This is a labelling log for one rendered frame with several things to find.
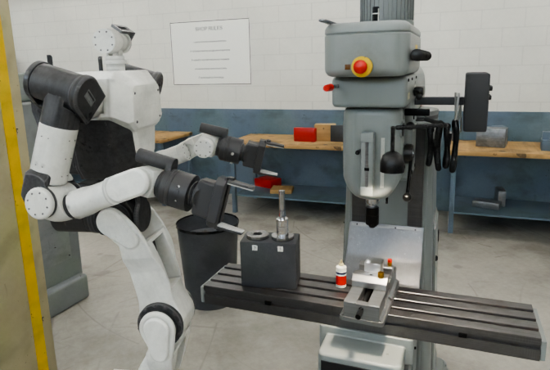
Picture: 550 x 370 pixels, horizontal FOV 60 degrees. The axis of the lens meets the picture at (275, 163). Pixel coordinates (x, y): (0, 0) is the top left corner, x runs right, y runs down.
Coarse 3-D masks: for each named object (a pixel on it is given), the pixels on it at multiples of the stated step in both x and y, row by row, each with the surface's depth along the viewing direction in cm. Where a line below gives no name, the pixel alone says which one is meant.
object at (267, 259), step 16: (256, 240) 184; (272, 240) 185; (288, 240) 183; (256, 256) 184; (272, 256) 183; (288, 256) 182; (256, 272) 185; (272, 272) 184; (288, 272) 183; (288, 288) 184
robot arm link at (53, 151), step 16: (48, 128) 113; (48, 144) 113; (64, 144) 115; (32, 160) 115; (48, 160) 114; (64, 160) 116; (32, 176) 114; (48, 176) 115; (64, 176) 118; (32, 192) 113; (48, 192) 113; (32, 208) 114; (48, 208) 113
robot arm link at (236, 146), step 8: (232, 144) 160; (240, 144) 160; (248, 144) 160; (256, 144) 161; (264, 144) 160; (232, 152) 159; (240, 152) 160; (248, 152) 161; (256, 152) 161; (232, 160) 161; (240, 160) 163; (248, 160) 162; (256, 160) 161; (256, 168) 162
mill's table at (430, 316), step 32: (224, 288) 187; (256, 288) 186; (320, 288) 185; (320, 320) 174; (416, 320) 161; (448, 320) 159; (480, 320) 159; (512, 320) 158; (512, 352) 152; (544, 352) 148
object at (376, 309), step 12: (360, 264) 179; (384, 264) 178; (360, 288) 168; (396, 288) 180; (348, 300) 160; (360, 300) 165; (372, 300) 160; (384, 300) 164; (348, 312) 160; (372, 312) 156; (384, 312) 162; (372, 324) 157; (384, 324) 158
